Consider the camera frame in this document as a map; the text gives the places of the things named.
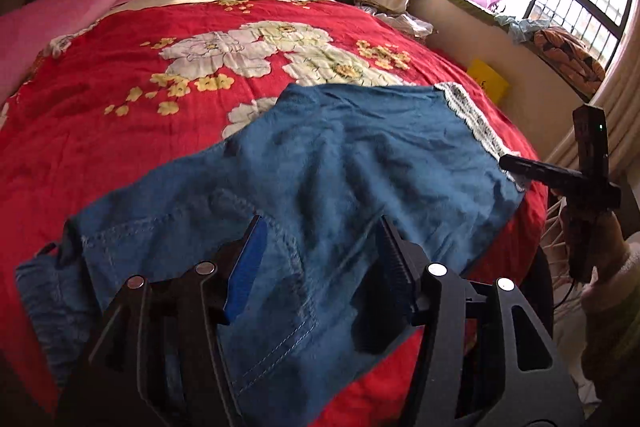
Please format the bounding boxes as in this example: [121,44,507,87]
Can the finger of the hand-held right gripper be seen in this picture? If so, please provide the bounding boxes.
[499,154,585,188]

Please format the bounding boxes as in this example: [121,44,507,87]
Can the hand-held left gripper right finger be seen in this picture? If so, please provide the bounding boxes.
[350,214,587,427]

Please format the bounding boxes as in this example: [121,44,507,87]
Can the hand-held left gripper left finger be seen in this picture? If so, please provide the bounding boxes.
[85,214,271,427]

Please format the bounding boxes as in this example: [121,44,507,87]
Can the blue denim pants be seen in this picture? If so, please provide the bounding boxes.
[15,82,527,427]

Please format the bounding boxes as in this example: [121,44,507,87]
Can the person's right forearm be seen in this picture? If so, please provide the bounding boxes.
[579,229,640,420]

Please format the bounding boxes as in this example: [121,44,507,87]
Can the person's right hand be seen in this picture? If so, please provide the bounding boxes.
[560,204,628,284]

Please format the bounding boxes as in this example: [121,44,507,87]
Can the yellow box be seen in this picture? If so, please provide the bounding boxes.
[465,59,511,108]

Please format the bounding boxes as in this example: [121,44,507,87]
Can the orange patterned cloth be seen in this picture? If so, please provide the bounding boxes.
[532,27,607,96]

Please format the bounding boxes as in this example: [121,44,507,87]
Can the light blue cloth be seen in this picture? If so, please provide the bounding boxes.
[494,14,540,44]

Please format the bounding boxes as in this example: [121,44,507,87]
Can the white crumpled cloth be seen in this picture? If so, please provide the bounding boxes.
[357,4,434,40]

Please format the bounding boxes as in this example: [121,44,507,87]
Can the red floral blanket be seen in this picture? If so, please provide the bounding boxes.
[0,0,549,427]

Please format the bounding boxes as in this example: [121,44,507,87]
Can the pink quilt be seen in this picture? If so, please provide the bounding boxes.
[0,0,149,104]

